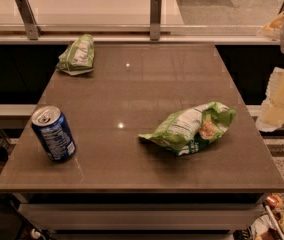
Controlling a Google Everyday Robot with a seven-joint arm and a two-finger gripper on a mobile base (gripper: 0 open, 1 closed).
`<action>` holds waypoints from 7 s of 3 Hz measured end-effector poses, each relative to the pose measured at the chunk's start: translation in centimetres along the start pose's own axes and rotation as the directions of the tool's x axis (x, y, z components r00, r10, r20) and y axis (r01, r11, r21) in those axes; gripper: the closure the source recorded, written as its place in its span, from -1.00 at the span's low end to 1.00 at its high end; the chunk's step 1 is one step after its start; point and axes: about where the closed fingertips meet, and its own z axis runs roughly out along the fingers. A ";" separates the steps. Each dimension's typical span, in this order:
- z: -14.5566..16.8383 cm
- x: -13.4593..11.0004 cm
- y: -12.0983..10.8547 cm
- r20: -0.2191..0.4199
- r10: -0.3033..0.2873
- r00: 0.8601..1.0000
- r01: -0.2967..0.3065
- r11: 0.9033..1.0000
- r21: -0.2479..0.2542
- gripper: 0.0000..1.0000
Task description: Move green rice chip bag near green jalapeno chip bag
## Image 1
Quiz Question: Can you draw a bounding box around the glass barrier panel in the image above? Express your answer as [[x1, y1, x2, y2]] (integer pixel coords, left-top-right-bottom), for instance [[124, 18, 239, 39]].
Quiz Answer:
[[0, 0, 284, 35]]

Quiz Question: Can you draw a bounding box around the green rice chip bag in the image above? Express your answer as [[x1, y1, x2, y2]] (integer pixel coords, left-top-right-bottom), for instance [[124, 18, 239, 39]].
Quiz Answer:
[[139, 102, 236, 156]]

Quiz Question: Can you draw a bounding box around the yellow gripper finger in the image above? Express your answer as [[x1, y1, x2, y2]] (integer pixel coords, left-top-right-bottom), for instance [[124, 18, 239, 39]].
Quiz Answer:
[[257, 11, 284, 39], [256, 67, 284, 132]]

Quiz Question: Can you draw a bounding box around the wire basket with snacks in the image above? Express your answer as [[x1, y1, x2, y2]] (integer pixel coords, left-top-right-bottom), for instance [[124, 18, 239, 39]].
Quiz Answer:
[[249, 193, 284, 240]]

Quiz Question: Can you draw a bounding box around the green jalapeno chip bag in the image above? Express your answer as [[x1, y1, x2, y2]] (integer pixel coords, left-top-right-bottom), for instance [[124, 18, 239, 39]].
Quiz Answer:
[[56, 34, 94, 76]]

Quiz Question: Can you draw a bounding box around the left metal bracket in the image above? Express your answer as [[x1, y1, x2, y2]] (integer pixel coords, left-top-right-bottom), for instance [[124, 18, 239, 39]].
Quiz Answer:
[[15, 0, 41, 40]]

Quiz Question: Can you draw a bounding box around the blue soda can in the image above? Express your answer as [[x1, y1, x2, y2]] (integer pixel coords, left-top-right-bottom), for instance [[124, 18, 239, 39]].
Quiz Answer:
[[31, 106, 76, 162]]

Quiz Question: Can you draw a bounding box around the middle metal bracket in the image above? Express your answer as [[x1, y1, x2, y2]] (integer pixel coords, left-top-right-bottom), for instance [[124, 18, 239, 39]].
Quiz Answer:
[[150, 0, 162, 41]]

